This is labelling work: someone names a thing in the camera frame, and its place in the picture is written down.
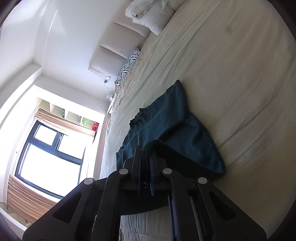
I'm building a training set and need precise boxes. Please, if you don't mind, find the zebra print pillow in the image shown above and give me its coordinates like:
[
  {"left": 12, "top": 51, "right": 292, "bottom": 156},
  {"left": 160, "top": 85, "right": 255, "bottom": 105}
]
[{"left": 114, "top": 47, "right": 141, "bottom": 86}]

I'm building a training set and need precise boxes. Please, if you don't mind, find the red storage box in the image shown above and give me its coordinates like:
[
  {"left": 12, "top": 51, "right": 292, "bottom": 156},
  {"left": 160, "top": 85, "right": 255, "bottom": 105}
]
[{"left": 92, "top": 122, "right": 99, "bottom": 131}]

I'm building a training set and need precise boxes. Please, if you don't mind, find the black framed window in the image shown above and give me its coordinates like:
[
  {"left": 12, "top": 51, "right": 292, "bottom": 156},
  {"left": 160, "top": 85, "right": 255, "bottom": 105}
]
[{"left": 15, "top": 121, "right": 86, "bottom": 199}]

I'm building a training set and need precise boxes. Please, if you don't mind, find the green plastic container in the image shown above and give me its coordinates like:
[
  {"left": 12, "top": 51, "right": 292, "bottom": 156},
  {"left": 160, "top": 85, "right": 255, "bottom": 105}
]
[{"left": 81, "top": 118, "right": 94, "bottom": 129}]

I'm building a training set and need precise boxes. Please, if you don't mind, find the beige bed with sheet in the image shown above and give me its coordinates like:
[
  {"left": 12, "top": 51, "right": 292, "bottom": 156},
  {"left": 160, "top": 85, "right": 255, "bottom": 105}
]
[{"left": 100, "top": 1, "right": 295, "bottom": 236}]

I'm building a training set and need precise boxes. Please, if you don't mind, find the dark green knit sweater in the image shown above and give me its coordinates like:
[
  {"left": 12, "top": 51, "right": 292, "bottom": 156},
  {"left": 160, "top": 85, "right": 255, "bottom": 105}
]
[{"left": 115, "top": 79, "right": 226, "bottom": 215}]

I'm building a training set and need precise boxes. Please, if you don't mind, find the beige curtain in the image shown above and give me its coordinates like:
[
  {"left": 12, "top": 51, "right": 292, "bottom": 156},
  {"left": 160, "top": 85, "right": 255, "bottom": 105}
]
[{"left": 35, "top": 108, "right": 96, "bottom": 138}]

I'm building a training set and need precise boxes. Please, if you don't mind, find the white wall shelf unit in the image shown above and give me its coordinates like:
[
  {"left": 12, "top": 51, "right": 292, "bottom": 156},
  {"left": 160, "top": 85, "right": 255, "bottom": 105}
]
[{"left": 36, "top": 97, "right": 100, "bottom": 132}]

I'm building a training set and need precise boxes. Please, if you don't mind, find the beige padded headboard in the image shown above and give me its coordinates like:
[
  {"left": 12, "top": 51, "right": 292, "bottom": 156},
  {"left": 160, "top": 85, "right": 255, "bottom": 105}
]
[{"left": 88, "top": 1, "right": 151, "bottom": 78}]

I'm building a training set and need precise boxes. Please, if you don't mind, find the folded white duvet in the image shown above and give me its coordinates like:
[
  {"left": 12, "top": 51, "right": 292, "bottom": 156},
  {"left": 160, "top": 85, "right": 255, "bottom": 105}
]
[{"left": 125, "top": 0, "right": 186, "bottom": 35}]

